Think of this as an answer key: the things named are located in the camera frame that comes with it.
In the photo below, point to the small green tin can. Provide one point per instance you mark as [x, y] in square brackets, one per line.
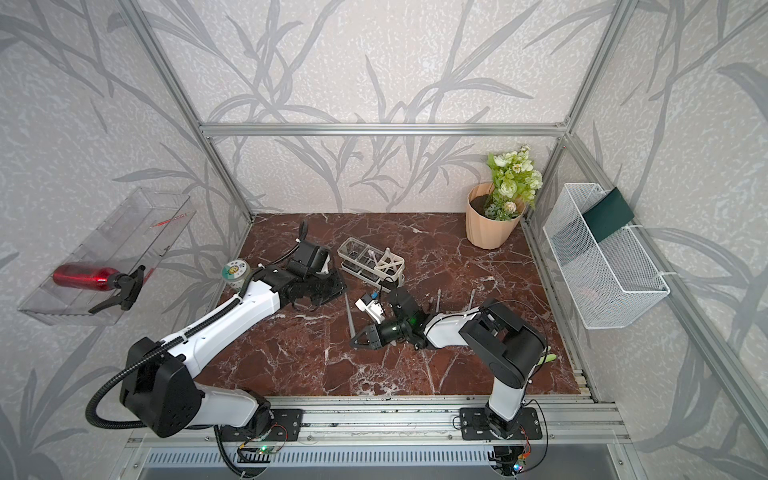
[235, 273]

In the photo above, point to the green toy garden fork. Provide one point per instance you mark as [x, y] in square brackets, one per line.
[548, 358]

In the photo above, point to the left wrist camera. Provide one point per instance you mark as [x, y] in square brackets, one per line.
[308, 260]

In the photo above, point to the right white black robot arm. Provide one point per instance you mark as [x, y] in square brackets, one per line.
[509, 346]

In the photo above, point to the aluminium mounting rail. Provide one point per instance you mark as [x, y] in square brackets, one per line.
[431, 420]

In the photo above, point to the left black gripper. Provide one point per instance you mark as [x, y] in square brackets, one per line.
[339, 288]

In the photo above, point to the red spray bottle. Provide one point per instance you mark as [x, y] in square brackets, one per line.
[83, 276]

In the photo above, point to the aluminium frame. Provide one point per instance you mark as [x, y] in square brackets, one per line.
[743, 392]

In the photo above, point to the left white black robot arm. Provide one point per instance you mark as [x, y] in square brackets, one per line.
[157, 388]

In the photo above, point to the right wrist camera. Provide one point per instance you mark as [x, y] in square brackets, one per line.
[370, 304]

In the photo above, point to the green white artificial flowers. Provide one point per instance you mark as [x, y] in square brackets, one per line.
[515, 182]

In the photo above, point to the white wire mesh basket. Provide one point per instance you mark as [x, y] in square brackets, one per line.
[612, 281]

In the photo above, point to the dark grey toothbrush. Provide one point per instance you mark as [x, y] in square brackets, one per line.
[349, 316]

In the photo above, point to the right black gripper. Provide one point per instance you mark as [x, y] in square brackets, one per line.
[372, 338]

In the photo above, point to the beige ribbed flower pot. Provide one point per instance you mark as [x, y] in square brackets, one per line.
[481, 231]

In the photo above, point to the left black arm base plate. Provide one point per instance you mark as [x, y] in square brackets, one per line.
[280, 425]

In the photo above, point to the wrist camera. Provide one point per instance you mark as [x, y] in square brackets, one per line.
[308, 260]
[370, 304]

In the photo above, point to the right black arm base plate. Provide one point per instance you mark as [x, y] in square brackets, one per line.
[482, 424]

